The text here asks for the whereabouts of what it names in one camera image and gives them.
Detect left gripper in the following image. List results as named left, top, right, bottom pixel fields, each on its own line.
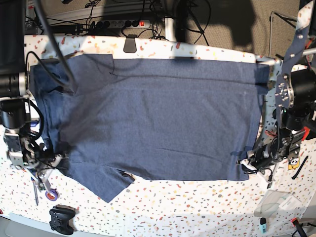
left=237, top=128, right=309, bottom=189

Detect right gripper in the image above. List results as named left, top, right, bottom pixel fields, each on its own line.
left=7, top=133, right=62, bottom=192

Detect blue grey T-shirt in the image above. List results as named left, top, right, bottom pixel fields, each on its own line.
left=30, top=54, right=270, bottom=202

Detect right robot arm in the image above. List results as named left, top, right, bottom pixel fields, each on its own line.
left=0, top=0, right=63, bottom=193

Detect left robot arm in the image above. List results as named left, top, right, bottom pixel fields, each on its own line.
left=240, top=0, right=316, bottom=190

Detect yellow sticker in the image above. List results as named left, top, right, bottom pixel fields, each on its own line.
left=288, top=157, right=300, bottom=170

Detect black pen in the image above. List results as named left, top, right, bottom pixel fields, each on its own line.
left=292, top=156, right=309, bottom=180

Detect purple tape roll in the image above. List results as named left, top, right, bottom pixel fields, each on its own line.
left=45, top=189, right=59, bottom=201

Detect clear plastic bag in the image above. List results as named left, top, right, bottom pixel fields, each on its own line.
left=254, top=190, right=302, bottom=218

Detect black game controller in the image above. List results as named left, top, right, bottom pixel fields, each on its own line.
left=49, top=206, right=76, bottom=236

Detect red black tool bottom right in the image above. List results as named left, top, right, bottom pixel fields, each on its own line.
left=291, top=218, right=307, bottom=237

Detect light blue highlighter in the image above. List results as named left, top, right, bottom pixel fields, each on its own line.
left=260, top=217, right=267, bottom=234

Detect black table clip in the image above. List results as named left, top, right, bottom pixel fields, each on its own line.
left=123, top=35, right=138, bottom=53

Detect white power strip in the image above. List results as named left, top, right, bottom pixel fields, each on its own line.
left=90, top=20, right=151, bottom=29

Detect orange T-handle screwdriver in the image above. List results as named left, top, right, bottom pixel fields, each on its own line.
left=31, top=178, right=39, bottom=206

